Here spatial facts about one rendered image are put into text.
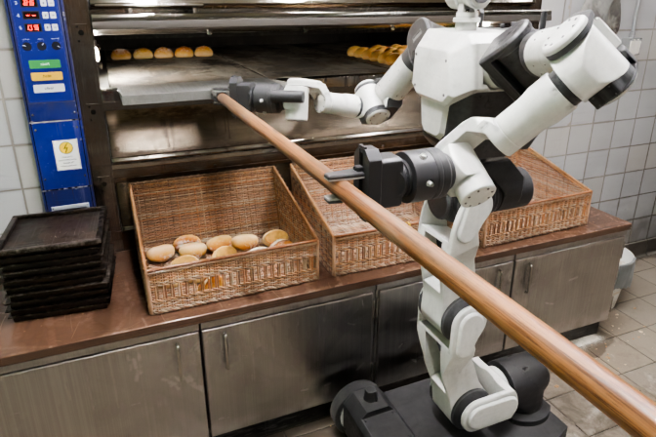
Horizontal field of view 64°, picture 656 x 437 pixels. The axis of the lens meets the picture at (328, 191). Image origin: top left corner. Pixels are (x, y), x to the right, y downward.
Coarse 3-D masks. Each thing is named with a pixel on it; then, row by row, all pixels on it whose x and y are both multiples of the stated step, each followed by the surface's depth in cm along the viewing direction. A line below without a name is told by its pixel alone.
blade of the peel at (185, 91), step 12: (156, 84) 191; (168, 84) 191; (180, 84) 191; (192, 84) 191; (204, 84) 191; (216, 84) 191; (228, 84) 191; (120, 96) 165; (132, 96) 156; (144, 96) 158; (156, 96) 159; (168, 96) 160; (180, 96) 161; (192, 96) 163; (204, 96) 164; (228, 96) 167
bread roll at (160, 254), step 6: (156, 246) 187; (162, 246) 187; (168, 246) 188; (150, 252) 185; (156, 252) 185; (162, 252) 186; (168, 252) 187; (174, 252) 190; (150, 258) 186; (156, 258) 186; (162, 258) 186; (168, 258) 188
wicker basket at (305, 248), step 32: (128, 192) 186; (160, 192) 194; (192, 192) 198; (224, 192) 203; (256, 192) 208; (288, 192) 195; (160, 224) 194; (192, 224) 199; (224, 224) 203; (256, 224) 209; (288, 224) 202; (224, 256) 162; (256, 256) 166; (288, 256) 194; (160, 288) 172; (192, 288) 172; (224, 288) 165; (256, 288) 170
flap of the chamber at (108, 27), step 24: (96, 24) 160; (120, 24) 162; (144, 24) 165; (168, 24) 167; (192, 24) 170; (216, 24) 173; (240, 24) 176; (264, 24) 179; (288, 24) 182; (312, 24) 185; (336, 24) 188; (360, 24) 194; (384, 24) 199; (408, 24) 205
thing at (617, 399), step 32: (224, 96) 152; (256, 128) 121; (352, 192) 78; (384, 224) 69; (416, 256) 62; (448, 256) 59; (480, 288) 53; (512, 320) 48; (544, 352) 45; (576, 352) 43; (576, 384) 42; (608, 384) 40; (608, 416) 40; (640, 416) 37
